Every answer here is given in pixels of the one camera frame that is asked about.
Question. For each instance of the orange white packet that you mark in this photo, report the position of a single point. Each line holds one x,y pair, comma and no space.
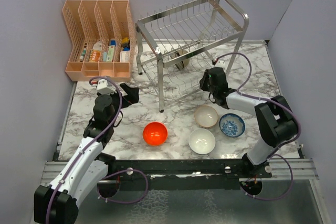
95,52

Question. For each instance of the black aluminium frame rail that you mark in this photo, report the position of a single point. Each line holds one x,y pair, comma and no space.
185,174

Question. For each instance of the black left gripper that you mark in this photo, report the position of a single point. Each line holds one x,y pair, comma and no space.
132,96

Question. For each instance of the blue and white bowl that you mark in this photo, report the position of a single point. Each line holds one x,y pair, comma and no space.
232,125

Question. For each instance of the peach plastic file organizer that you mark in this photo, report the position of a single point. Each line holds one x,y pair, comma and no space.
90,21

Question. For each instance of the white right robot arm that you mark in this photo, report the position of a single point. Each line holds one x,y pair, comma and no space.
276,122

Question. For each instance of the white blue tube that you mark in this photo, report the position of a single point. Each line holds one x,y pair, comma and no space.
112,49

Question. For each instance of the steel wire dish rack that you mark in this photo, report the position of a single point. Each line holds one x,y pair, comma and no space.
176,45

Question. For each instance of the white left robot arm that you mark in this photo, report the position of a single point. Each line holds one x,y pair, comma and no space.
60,200

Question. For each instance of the beige speckled bowl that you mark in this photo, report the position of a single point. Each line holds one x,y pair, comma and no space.
206,116

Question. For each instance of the red bowl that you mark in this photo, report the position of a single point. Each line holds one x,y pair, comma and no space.
155,133

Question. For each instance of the cream bottle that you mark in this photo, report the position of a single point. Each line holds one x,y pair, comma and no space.
125,54

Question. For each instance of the small green white tube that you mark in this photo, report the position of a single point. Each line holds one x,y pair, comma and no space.
83,54

